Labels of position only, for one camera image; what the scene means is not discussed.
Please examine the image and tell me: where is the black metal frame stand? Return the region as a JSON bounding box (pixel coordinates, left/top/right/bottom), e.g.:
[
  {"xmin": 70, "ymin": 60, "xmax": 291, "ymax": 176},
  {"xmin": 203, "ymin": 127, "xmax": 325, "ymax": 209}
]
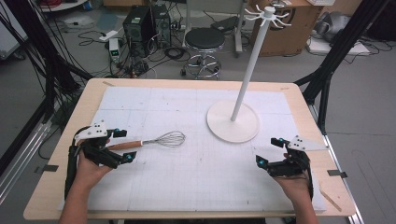
[
  {"xmin": 0, "ymin": 0, "xmax": 95, "ymax": 176},
  {"xmin": 293, "ymin": 0, "xmax": 392, "ymax": 136}
]

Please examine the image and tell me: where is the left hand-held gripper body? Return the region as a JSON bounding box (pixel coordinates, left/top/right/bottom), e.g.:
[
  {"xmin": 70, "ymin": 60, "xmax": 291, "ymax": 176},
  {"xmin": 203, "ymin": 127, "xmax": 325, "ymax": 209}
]
[{"xmin": 74, "ymin": 120, "xmax": 123, "ymax": 169}]

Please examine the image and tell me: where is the large black computer tower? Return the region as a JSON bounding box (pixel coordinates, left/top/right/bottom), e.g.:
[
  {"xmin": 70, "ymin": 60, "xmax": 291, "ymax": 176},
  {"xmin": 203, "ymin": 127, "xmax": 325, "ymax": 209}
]
[{"xmin": 122, "ymin": 6, "xmax": 157, "ymax": 59}]

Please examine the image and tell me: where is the thin wooden stick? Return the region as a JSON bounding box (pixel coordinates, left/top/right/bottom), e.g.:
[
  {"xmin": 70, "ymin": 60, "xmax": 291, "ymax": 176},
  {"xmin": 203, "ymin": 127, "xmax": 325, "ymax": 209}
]
[{"xmin": 319, "ymin": 189, "xmax": 343, "ymax": 213}]

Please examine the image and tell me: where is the white hook stand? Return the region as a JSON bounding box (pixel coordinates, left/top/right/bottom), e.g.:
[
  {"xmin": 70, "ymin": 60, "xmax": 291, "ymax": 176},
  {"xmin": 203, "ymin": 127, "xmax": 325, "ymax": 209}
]
[{"xmin": 205, "ymin": 4, "xmax": 293, "ymax": 145}]

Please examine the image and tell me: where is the black flat bag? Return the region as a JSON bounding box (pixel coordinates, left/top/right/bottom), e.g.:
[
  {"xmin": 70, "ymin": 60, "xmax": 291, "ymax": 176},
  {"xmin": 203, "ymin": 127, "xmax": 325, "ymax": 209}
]
[{"xmin": 210, "ymin": 15, "xmax": 240, "ymax": 33}]

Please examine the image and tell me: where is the white flat board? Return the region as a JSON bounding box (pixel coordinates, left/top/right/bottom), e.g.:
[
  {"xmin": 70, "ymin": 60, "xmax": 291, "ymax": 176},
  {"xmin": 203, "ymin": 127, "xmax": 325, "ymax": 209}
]
[{"xmin": 305, "ymin": 36, "xmax": 372, "ymax": 57}]

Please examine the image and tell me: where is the wooden handled wire whisk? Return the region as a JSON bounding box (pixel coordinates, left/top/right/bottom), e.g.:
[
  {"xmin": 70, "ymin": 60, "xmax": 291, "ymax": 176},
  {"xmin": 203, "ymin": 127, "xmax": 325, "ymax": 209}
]
[{"xmin": 106, "ymin": 130, "xmax": 187, "ymax": 152}]

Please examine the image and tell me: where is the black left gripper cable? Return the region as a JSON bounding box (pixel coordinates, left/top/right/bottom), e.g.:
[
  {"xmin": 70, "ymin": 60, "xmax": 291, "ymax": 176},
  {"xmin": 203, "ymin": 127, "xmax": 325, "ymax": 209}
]
[{"xmin": 64, "ymin": 125, "xmax": 92, "ymax": 201}]

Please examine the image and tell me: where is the person's left hand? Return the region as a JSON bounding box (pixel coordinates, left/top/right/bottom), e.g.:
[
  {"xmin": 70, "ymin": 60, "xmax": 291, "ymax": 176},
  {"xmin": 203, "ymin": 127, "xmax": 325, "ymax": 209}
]
[{"xmin": 74, "ymin": 138, "xmax": 114, "ymax": 189}]

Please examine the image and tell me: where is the white grid mat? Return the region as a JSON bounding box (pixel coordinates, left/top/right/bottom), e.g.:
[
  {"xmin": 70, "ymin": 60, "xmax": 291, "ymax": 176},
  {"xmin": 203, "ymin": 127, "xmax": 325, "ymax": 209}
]
[{"xmin": 59, "ymin": 86, "xmax": 328, "ymax": 213}]

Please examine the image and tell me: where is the grey bag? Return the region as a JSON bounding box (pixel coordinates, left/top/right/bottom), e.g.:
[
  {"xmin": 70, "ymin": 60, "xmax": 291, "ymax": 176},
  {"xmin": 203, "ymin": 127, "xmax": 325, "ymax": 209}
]
[{"xmin": 313, "ymin": 11, "xmax": 352, "ymax": 42}]

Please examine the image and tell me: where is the white power strip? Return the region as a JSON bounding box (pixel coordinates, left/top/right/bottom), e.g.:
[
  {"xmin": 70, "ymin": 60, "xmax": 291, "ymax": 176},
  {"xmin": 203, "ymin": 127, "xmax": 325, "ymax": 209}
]
[{"xmin": 98, "ymin": 29, "xmax": 119, "ymax": 43}]

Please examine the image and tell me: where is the black round stool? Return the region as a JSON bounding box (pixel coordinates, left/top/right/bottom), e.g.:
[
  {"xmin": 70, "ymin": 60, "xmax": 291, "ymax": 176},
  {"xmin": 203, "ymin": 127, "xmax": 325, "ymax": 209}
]
[{"xmin": 179, "ymin": 27, "xmax": 227, "ymax": 80}]

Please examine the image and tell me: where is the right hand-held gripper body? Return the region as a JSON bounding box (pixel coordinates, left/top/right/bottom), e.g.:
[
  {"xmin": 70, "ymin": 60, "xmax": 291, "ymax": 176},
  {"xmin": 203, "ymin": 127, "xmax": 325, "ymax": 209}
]
[{"xmin": 270, "ymin": 134, "xmax": 330, "ymax": 179}]

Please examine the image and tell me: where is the person's right hand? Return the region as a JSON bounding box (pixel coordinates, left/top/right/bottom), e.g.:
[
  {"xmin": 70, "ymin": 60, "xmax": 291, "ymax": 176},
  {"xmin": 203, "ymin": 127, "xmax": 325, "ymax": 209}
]
[{"xmin": 274, "ymin": 151, "xmax": 313, "ymax": 203}]

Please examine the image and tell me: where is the aluminium rail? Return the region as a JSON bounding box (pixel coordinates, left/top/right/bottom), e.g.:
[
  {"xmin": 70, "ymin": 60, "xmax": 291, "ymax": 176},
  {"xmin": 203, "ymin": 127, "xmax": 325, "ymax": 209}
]
[
  {"xmin": 0, "ymin": 119, "xmax": 54, "ymax": 204},
  {"xmin": 307, "ymin": 104, "xmax": 366, "ymax": 224}
]

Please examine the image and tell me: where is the small device with green display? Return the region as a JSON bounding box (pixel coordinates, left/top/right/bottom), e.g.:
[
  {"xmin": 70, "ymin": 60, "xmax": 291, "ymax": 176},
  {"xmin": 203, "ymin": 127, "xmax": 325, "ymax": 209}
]
[{"xmin": 108, "ymin": 37, "xmax": 121, "ymax": 63}]

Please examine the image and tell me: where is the coiled black floor cable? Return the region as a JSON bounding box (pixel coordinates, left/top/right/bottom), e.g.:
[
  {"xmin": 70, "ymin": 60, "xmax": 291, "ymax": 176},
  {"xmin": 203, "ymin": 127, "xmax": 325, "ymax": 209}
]
[{"xmin": 163, "ymin": 46, "xmax": 187, "ymax": 61}]

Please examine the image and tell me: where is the brown cardboard box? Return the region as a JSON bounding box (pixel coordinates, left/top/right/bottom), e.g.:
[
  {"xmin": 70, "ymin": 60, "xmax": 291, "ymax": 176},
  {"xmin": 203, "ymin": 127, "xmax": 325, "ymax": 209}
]
[{"xmin": 249, "ymin": 0, "xmax": 325, "ymax": 58}]

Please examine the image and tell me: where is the white round table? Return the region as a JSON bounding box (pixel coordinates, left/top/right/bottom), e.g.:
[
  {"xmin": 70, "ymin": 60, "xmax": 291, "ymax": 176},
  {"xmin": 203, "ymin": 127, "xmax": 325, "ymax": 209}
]
[{"xmin": 39, "ymin": 0, "xmax": 89, "ymax": 13}]

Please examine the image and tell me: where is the black tape strip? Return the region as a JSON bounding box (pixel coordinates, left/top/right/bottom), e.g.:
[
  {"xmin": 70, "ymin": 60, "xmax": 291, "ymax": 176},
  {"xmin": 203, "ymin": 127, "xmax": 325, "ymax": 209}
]
[
  {"xmin": 327, "ymin": 169, "xmax": 348, "ymax": 179},
  {"xmin": 34, "ymin": 164, "xmax": 60, "ymax": 175}
]

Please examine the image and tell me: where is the slim black computer tower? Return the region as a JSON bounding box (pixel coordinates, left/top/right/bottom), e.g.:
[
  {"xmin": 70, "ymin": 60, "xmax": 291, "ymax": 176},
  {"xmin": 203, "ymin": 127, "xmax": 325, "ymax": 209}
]
[{"xmin": 151, "ymin": 3, "xmax": 173, "ymax": 49}]

